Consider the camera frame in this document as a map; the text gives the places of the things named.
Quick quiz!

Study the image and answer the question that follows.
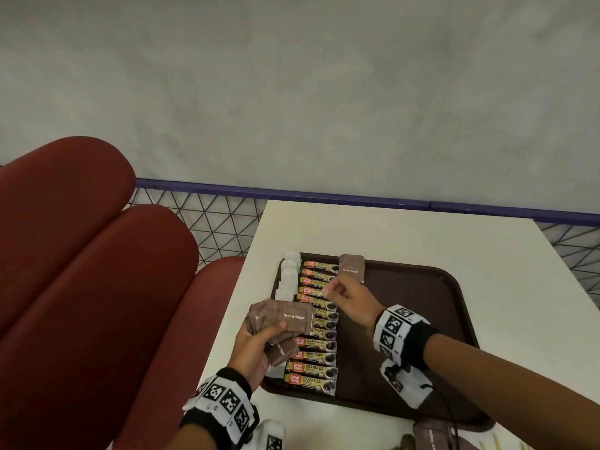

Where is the single brown sugar sachet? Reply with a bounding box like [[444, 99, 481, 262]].
[[338, 254, 366, 283]]

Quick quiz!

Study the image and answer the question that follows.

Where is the person's right hand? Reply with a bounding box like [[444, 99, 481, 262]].
[[323, 274, 388, 329]]

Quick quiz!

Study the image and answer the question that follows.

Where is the person's right forearm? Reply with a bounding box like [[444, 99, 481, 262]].
[[424, 333, 600, 450]]

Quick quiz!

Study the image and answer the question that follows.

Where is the person's left hand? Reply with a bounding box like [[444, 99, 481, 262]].
[[227, 321, 288, 394]]

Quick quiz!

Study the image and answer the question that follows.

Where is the brown plastic tray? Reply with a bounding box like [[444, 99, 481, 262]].
[[260, 251, 491, 432]]

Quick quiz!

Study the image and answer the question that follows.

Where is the red padded chair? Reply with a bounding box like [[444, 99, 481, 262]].
[[0, 136, 247, 450]]

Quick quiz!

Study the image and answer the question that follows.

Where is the row of coffee stick packets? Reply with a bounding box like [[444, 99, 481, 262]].
[[283, 259, 341, 397]]

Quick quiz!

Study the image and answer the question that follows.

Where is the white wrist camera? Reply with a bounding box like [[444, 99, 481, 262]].
[[248, 419, 286, 450], [379, 359, 434, 409]]

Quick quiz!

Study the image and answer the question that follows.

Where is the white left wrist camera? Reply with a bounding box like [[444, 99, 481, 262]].
[[248, 419, 286, 450]]

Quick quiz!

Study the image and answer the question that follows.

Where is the left wristband with marker tags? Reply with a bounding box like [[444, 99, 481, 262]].
[[180, 367, 260, 446]]

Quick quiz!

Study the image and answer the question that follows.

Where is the purple mesh railing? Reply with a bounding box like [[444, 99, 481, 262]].
[[126, 178, 600, 308]]

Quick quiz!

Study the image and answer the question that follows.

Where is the handful of brown sugar packets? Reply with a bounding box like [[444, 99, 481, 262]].
[[243, 298, 316, 369]]

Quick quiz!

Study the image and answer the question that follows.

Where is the row of white sachets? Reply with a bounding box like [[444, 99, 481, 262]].
[[267, 250, 301, 379]]

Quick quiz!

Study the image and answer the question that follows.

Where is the wristband with marker tags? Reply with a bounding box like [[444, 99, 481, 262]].
[[373, 304, 441, 371], [180, 367, 260, 446]]

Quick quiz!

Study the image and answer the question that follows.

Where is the black right camera cable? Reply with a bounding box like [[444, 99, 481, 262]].
[[429, 384, 459, 450]]

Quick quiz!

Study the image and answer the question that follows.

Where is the right wristband with marker tags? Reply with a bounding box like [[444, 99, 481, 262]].
[[373, 304, 441, 371]]

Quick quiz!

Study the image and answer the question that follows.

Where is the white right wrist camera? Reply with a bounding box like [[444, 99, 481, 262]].
[[379, 359, 434, 409]]

